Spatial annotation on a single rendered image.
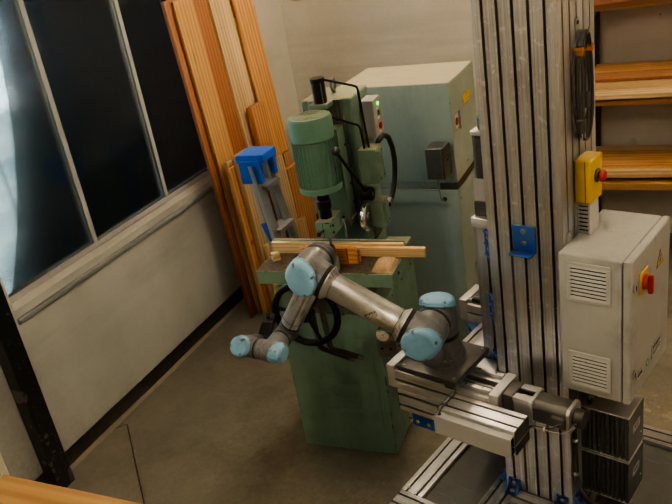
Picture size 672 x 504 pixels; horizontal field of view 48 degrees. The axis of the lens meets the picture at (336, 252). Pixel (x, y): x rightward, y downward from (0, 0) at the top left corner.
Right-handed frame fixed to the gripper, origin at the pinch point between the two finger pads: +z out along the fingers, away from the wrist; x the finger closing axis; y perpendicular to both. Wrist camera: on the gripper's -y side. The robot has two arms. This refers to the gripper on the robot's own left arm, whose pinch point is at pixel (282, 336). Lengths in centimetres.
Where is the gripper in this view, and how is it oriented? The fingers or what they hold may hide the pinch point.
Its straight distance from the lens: 296.3
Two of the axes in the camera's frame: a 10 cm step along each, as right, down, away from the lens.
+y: -0.5, 10.0, -0.5
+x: 9.3, 0.3, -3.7
